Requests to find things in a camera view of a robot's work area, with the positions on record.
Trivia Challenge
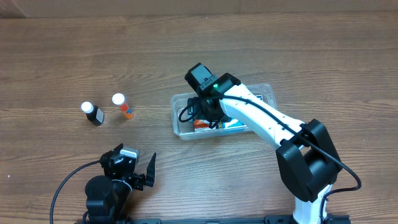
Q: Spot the red medicine box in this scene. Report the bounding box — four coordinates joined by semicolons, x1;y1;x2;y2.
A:
193;119;210;132

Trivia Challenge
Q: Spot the clear plastic container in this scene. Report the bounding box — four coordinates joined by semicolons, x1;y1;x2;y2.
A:
170;83;277;140

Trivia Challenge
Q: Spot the blue medicine box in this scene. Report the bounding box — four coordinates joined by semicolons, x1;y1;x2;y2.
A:
216;119;245;129

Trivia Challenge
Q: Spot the white blue plaster box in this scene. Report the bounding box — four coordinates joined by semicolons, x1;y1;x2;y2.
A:
250;95;264;104

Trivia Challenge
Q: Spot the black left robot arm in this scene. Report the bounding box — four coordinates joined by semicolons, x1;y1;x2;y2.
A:
84;144;156;223

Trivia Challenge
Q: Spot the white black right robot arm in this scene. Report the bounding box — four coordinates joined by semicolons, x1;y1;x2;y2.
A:
185;63;350;223

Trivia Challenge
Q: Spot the dark brown medicine bottle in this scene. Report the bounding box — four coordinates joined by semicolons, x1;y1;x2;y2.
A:
81;101;104;126

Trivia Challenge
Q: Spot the orange tablet tube white cap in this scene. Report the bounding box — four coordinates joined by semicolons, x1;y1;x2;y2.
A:
112;93;134;119

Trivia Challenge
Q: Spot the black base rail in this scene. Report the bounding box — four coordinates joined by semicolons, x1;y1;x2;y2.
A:
74;214;352;224

